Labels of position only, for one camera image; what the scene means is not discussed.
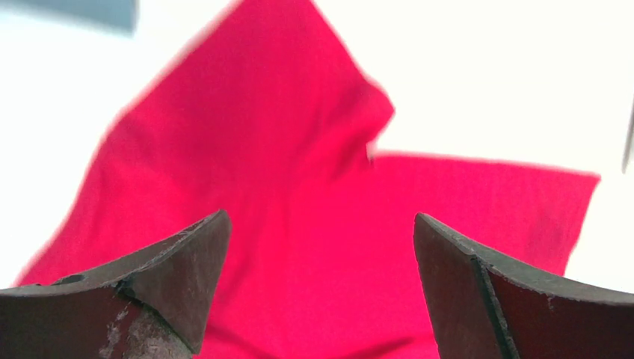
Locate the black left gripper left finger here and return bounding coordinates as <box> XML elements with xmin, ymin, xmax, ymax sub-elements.
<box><xmin>1</xmin><ymin>210</ymin><xmax>231</xmax><ymax>358</ymax></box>

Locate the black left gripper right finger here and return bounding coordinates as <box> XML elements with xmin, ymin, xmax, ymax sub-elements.
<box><xmin>413</xmin><ymin>214</ymin><xmax>633</xmax><ymax>358</ymax></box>

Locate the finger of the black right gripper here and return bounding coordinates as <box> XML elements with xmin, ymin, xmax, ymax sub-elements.
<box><xmin>621</xmin><ymin>108</ymin><xmax>634</xmax><ymax>174</ymax></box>

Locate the red t shirt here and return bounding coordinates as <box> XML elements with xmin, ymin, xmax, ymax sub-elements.
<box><xmin>21</xmin><ymin>1</ymin><xmax>599</xmax><ymax>358</ymax></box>

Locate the folded blue t shirt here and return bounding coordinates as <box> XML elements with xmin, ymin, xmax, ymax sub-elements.
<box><xmin>1</xmin><ymin>0</ymin><xmax>139</xmax><ymax>34</ymax></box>

